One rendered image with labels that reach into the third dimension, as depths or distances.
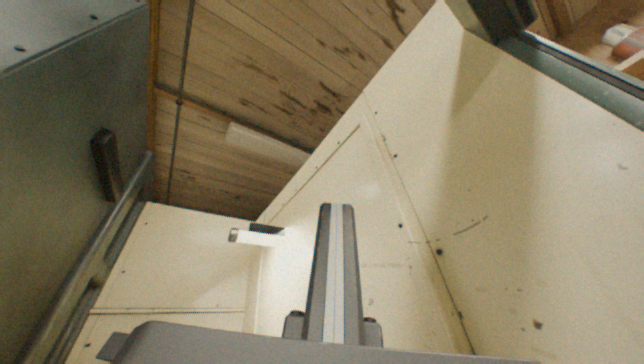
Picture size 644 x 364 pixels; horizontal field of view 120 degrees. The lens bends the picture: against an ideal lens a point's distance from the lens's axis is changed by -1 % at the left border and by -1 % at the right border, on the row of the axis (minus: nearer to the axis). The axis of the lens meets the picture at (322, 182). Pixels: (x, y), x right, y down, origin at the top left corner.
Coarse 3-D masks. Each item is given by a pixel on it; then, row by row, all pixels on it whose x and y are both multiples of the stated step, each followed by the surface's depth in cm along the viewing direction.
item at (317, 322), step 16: (320, 208) 10; (336, 208) 10; (320, 224) 9; (320, 240) 8; (320, 256) 7; (320, 272) 7; (320, 288) 6; (320, 304) 6; (288, 320) 6; (304, 320) 6; (320, 320) 6; (288, 336) 6; (304, 336) 5; (320, 336) 5
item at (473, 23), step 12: (444, 0) 40; (456, 0) 35; (468, 0) 32; (480, 0) 32; (492, 0) 32; (456, 12) 40; (468, 12) 35; (480, 12) 33; (492, 12) 33; (504, 12) 33; (468, 24) 40; (480, 24) 35; (492, 24) 35; (504, 24) 35; (480, 36) 40; (492, 36) 36; (504, 36) 36
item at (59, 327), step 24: (144, 168) 92; (144, 192) 107; (120, 216) 80; (96, 240) 69; (120, 240) 97; (96, 264) 71; (72, 288) 60; (96, 288) 83; (48, 312) 55; (72, 312) 74; (48, 336) 54; (72, 336) 73; (24, 360) 49; (48, 360) 67
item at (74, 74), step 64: (0, 0) 31; (64, 0) 39; (128, 0) 50; (0, 64) 27; (64, 64) 35; (128, 64) 54; (0, 128) 28; (64, 128) 40; (128, 128) 68; (0, 192) 31; (64, 192) 46; (0, 256) 35; (64, 256) 54; (0, 320) 39
